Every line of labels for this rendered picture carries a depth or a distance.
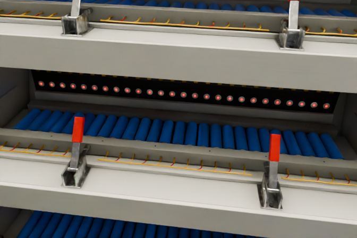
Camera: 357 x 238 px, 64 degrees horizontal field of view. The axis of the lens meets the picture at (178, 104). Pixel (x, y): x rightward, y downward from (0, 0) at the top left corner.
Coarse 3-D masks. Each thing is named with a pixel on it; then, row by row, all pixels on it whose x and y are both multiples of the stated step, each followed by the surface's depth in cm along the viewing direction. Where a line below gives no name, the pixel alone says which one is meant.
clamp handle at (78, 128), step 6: (78, 120) 39; (78, 126) 39; (78, 132) 39; (72, 138) 39; (78, 138) 39; (78, 144) 39; (72, 150) 39; (78, 150) 39; (72, 156) 39; (78, 156) 39; (72, 162) 39; (78, 162) 39
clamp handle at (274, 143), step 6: (270, 138) 37; (276, 138) 37; (270, 144) 37; (276, 144) 37; (270, 150) 37; (276, 150) 37; (270, 156) 37; (276, 156) 37; (270, 162) 37; (276, 162) 37; (270, 168) 37; (276, 168) 37; (270, 174) 37; (276, 174) 37; (270, 180) 37; (276, 180) 37; (270, 186) 37; (276, 186) 37
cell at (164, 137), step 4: (168, 120) 50; (164, 124) 49; (168, 124) 49; (172, 124) 49; (164, 128) 48; (168, 128) 48; (172, 128) 49; (164, 132) 47; (168, 132) 47; (172, 132) 48; (160, 136) 47; (164, 136) 46; (168, 136) 46; (160, 140) 45; (164, 140) 45; (168, 140) 46
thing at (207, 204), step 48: (48, 96) 54; (96, 96) 53; (336, 144) 49; (0, 192) 40; (48, 192) 38; (96, 192) 38; (144, 192) 38; (192, 192) 39; (240, 192) 39; (288, 192) 39; (336, 192) 39
